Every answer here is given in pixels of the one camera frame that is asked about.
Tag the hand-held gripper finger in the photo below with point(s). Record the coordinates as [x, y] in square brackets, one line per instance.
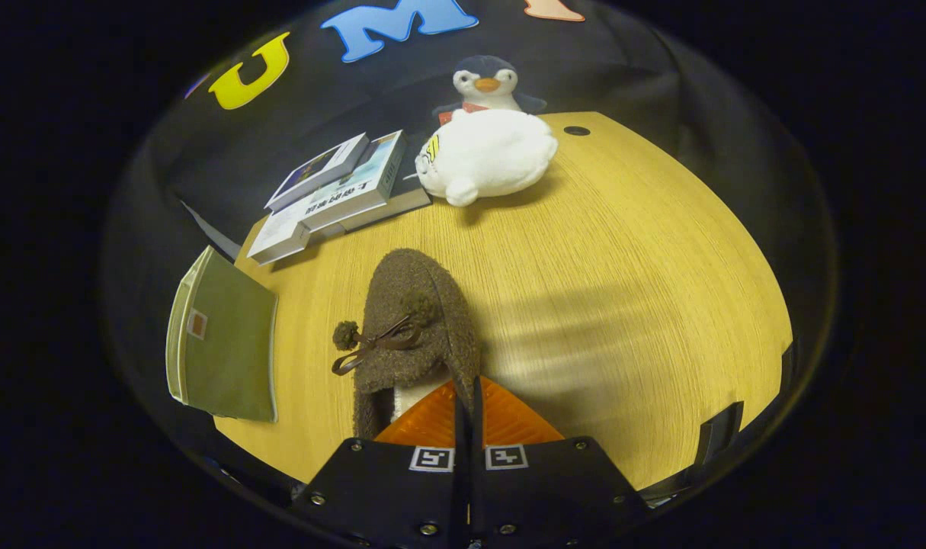
[461, 488]
[479, 488]

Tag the brown fuzzy shoe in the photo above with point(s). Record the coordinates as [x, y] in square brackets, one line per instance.
[424, 305]

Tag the green fabric storage box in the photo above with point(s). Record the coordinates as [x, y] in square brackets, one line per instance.
[230, 351]

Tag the dark cover book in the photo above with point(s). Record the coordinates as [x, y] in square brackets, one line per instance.
[402, 202]

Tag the white cover book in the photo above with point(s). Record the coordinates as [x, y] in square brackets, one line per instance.
[276, 236]

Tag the light blue cover book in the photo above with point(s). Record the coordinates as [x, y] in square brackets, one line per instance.
[356, 191]

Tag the white seal plush toy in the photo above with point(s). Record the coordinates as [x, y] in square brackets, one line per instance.
[493, 152]

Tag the penguin plush toy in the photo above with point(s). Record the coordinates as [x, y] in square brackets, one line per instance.
[487, 80]

